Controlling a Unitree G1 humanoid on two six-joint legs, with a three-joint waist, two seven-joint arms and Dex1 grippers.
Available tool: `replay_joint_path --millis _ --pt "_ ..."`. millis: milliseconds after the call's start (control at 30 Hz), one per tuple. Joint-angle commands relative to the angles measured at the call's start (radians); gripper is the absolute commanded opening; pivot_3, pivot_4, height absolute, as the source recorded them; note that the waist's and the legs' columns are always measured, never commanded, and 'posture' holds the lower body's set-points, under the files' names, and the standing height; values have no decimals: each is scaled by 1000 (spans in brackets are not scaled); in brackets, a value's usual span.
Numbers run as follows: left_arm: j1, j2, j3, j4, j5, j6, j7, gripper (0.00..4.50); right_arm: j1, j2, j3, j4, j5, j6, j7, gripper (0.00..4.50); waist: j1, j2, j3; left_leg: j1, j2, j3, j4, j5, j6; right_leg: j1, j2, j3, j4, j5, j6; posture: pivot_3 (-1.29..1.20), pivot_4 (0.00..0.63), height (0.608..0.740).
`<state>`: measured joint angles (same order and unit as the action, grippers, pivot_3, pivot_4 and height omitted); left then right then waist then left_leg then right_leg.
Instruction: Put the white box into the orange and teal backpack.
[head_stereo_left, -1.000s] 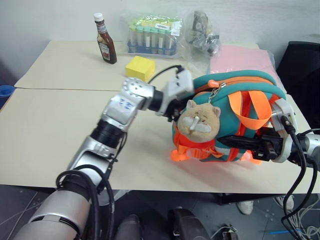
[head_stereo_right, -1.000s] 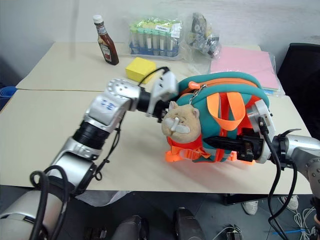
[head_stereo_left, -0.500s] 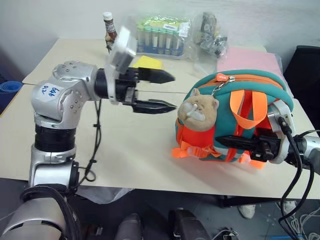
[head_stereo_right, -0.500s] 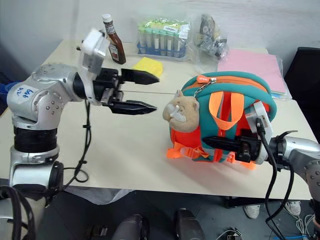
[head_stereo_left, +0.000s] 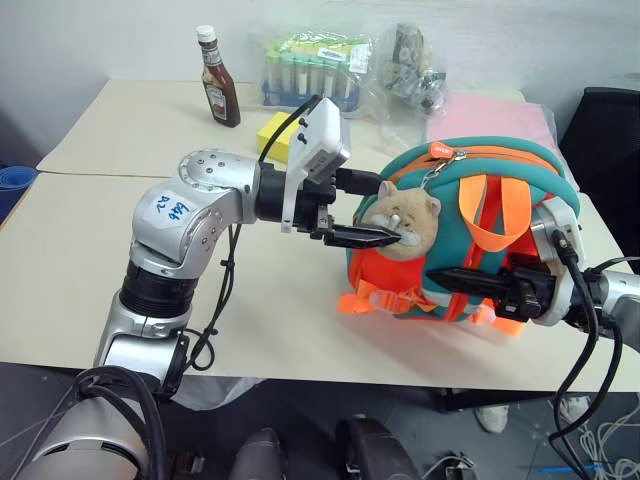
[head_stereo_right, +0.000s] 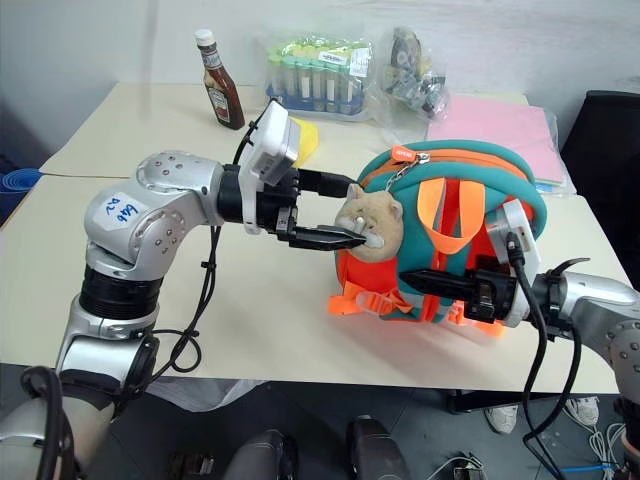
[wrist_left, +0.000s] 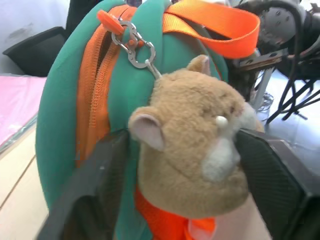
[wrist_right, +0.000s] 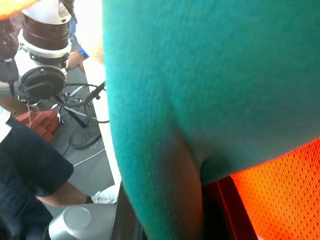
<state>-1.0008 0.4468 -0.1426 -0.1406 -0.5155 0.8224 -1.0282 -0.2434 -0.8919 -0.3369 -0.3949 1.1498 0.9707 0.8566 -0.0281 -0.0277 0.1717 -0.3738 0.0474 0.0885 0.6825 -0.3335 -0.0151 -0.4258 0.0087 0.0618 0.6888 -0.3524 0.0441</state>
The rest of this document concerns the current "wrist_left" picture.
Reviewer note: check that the orange and teal backpack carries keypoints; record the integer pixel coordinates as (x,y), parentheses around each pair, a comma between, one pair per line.
(75,87)

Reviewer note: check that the tan plush hamster toy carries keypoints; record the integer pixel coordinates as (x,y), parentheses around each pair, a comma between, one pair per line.
(192,142)

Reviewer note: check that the black office chair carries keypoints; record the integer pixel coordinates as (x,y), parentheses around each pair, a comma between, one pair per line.
(37,50)

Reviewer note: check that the silver carabiner clip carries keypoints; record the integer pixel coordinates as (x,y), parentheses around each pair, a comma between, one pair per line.
(136,47)

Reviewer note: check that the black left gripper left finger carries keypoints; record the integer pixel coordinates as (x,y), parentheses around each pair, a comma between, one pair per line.
(100,190)

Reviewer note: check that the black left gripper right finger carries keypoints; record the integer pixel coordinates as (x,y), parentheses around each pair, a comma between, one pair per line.
(270,180)

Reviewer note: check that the pink sheet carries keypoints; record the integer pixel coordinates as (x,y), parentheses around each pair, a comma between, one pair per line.
(17,105)

